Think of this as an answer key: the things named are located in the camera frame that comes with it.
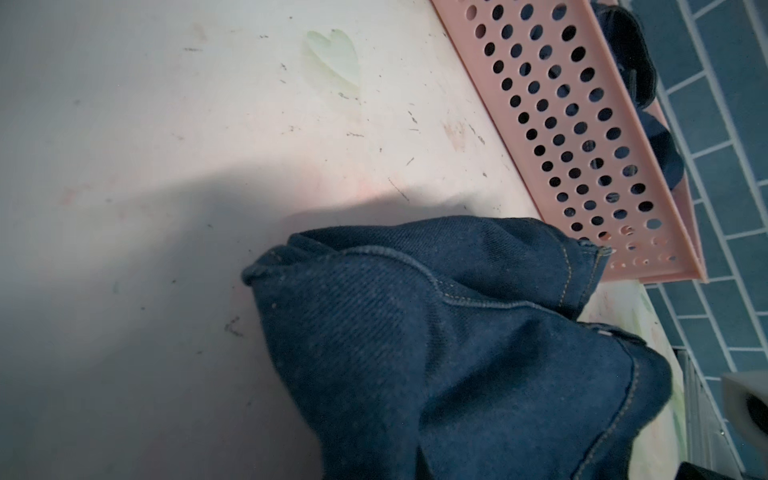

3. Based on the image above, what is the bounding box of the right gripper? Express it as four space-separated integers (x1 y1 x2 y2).
676 462 765 480

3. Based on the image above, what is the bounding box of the blue denim skirt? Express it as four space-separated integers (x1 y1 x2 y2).
242 216 672 479

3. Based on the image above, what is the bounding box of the pink plastic basket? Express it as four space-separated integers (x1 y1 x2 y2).
434 1 707 283

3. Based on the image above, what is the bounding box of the dark navy denim skirt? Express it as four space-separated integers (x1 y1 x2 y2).
591 1 685 190

